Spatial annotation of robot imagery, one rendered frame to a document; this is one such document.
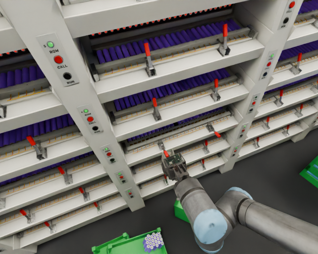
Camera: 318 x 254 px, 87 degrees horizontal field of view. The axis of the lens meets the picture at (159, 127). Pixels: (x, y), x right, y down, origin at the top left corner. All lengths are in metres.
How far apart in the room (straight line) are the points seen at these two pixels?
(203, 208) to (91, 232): 0.94
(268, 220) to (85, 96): 0.61
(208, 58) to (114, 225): 1.11
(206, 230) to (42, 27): 0.60
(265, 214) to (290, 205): 0.85
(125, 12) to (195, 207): 0.53
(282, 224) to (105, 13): 0.67
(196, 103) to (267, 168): 0.95
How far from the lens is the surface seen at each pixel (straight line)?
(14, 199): 0.96
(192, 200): 0.55
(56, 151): 0.71
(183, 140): 0.84
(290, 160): 1.66
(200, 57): 0.64
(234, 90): 0.83
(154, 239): 1.14
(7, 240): 1.30
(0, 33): 0.50
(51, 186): 0.89
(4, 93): 0.64
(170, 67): 0.58
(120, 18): 0.48
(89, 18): 0.47
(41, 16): 0.47
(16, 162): 0.77
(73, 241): 1.37
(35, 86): 0.61
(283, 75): 1.01
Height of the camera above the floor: 1.19
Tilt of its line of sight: 46 degrees down
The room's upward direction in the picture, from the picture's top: 8 degrees counter-clockwise
